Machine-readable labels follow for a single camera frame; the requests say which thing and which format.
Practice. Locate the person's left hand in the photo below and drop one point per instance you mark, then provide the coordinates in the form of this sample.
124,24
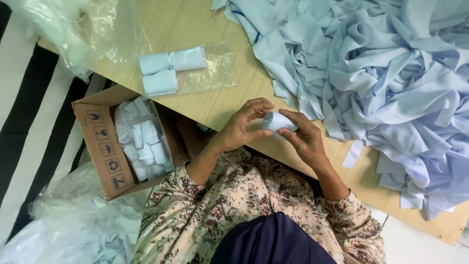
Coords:
232,134

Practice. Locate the person's right hand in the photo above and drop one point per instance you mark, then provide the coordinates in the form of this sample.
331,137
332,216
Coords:
309,145

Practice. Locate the light blue fabric roll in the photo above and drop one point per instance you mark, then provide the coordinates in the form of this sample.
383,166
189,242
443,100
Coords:
280,121
188,58
160,82
154,63

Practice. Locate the clear plastic bag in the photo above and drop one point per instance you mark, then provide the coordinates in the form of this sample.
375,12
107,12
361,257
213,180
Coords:
216,69

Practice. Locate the pile of bagged fabric rolls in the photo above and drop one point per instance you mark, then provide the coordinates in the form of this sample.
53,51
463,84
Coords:
144,139

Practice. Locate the floral patterned shirt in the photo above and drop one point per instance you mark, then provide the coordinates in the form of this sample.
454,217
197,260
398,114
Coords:
198,216

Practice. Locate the heap of light blue fabric strips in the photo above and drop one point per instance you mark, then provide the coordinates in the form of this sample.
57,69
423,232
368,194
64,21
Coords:
384,80

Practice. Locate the navy blue garment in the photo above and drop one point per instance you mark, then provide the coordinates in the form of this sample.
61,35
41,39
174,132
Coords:
271,242

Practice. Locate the brown cardboard box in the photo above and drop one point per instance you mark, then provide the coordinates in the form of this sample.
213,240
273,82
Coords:
100,146

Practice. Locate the crumpled clear plastic sheet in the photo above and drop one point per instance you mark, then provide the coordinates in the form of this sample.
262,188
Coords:
95,33

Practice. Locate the large plastic bag of fabric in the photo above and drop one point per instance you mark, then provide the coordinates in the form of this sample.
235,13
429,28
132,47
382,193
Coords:
73,227

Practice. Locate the black and white striped cloth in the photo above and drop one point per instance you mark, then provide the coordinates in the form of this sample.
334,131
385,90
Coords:
33,121

